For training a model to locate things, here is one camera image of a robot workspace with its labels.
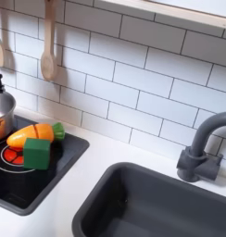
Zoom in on light wooden shelf board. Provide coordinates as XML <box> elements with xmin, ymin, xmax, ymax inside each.
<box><xmin>95</xmin><ymin>0</ymin><xmax>226</xmax><ymax>31</ymax></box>

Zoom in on dark grey sink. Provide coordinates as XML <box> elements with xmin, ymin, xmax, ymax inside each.
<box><xmin>71</xmin><ymin>161</ymin><xmax>226</xmax><ymax>237</ymax></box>

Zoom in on dark grey tap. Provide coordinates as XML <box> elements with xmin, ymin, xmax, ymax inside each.
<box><xmin>176</xmin><ymin>111</ymin><xmax>226</xmax><ymax>183</ymax></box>

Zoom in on green block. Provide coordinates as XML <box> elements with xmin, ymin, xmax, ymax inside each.
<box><xmin>22</xmin><ymin>137</ymin><xmax>52</xmax><ymax>170</ymax></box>

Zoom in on orange toy carrot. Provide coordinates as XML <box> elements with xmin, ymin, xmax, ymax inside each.
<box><xmin>6</xmin><ymin>122</ymin><xmax>66</xmax><ymax>149</ymax></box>

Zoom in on black stove top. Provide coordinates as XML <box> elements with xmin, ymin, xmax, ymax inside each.
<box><xmin>0</xmin><ymin>114</ymin><xmax>91</xmax><ymax>217</ymax></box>

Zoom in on steel pot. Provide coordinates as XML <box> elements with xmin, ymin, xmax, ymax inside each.
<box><xmin>0</xmin><ymin>92</ymin><xmax>17</xmax><ymax>143</ymax></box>

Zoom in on wooden spoon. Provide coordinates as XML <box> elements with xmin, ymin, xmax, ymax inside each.
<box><xmin>40</xmin><ymin>0</ymin><xmax>58</xmax><ymax>81</ymax></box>

